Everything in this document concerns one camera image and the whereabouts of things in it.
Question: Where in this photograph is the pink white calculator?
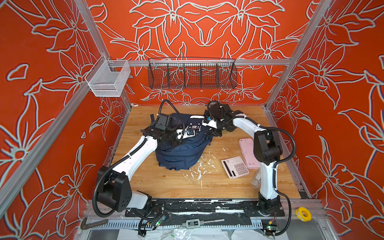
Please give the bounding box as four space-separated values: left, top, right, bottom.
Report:
221 156 250 179

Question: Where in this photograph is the yellow tape roll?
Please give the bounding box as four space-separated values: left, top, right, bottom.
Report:
296 207 312 222

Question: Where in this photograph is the brown bent metal bar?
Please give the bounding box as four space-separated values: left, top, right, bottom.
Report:
80 217 109 230

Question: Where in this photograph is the black wire wall basket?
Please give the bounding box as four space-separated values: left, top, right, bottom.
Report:
148 57 239 90

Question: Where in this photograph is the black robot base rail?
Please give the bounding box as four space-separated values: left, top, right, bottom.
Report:
125 198 286 218

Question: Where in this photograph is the pink pencil case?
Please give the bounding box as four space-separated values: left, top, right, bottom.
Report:
239 138 260 169

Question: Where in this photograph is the navy blue student backpack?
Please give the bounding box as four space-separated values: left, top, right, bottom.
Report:
155 113 213 171

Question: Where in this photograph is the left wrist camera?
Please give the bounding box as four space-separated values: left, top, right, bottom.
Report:
155 113 172 131

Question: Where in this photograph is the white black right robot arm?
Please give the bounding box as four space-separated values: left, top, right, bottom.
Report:
203 101 297 216

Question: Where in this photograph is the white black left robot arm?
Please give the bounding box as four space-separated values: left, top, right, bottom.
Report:
92 127 188 218

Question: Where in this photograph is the white wire mesh basket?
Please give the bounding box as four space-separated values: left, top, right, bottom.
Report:
85 56 131 97

